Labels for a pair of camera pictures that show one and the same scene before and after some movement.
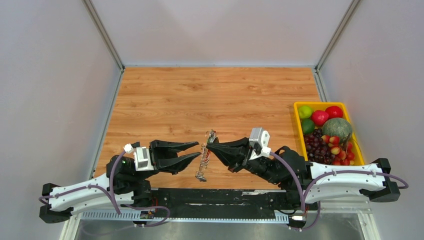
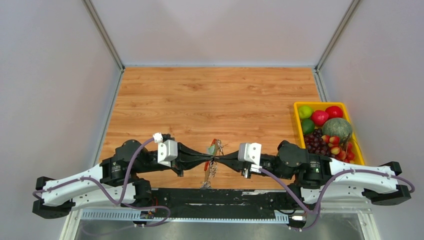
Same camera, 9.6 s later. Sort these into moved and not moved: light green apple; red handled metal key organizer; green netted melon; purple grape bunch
Moved: red handled metal key organizer
Not moved: green netted melon; purple grape bunch; light green apple
